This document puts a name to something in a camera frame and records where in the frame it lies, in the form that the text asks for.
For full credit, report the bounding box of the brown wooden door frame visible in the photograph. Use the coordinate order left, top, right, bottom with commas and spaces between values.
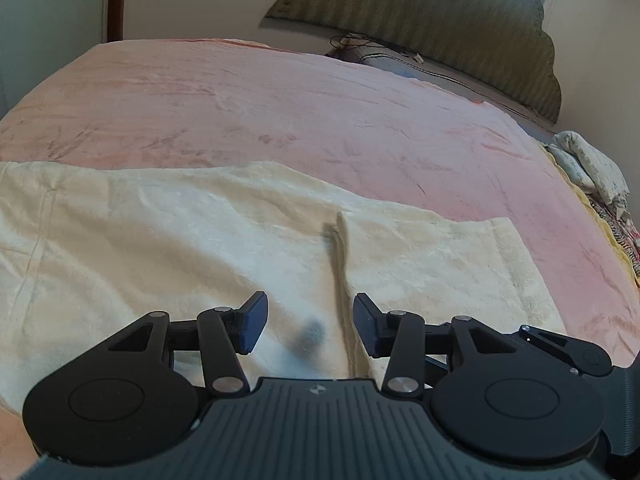
107, 0, 127, 44

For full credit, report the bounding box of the olive padded headboard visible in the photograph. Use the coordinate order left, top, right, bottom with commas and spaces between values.
259, 0, 563, 126

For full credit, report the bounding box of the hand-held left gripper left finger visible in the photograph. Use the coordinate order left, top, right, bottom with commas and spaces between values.
107, 291, 270, 394

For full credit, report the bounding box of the pink blanket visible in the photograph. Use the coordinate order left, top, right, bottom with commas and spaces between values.
0, 37, 640, 441

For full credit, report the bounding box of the patterned bed sheet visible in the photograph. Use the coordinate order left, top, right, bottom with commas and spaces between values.
545, 145, 640, 291

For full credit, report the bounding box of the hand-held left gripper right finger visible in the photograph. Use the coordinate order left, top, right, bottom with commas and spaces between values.
353, 292, 511, 394

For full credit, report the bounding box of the grey pillow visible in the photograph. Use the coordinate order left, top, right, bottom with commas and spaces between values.
326, 44, 501, 107

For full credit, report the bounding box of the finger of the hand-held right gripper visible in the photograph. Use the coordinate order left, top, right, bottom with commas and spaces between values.
518, 325, 614, 377

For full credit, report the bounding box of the white floral pillow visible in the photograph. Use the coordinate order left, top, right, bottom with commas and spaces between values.
546, 130, 632, 211

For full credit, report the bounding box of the black cable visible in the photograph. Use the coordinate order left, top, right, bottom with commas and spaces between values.
329, 33, 416, 61

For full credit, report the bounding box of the cream yellow towel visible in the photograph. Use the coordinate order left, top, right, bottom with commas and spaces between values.
0, 160, 569, 413

